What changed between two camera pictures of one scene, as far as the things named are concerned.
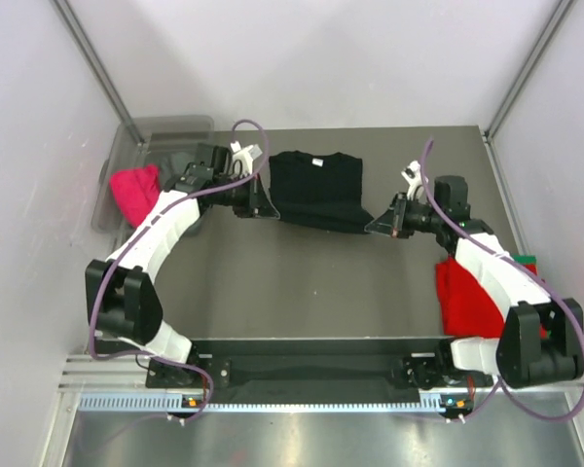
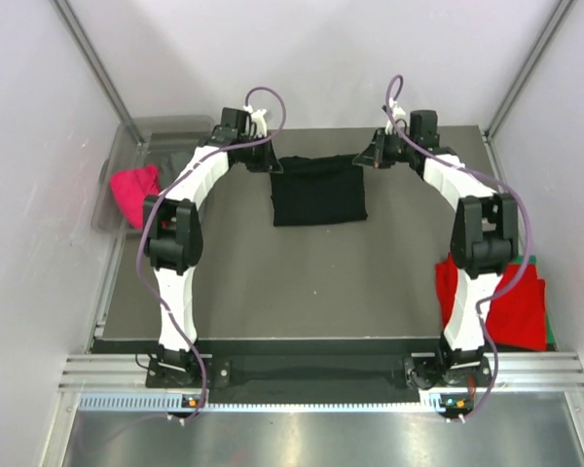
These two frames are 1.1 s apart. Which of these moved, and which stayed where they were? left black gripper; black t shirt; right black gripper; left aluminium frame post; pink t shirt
Moved: right black gripper; left black gripper; black t shirt
Stayed: pink t shirt; left aluminium frame post
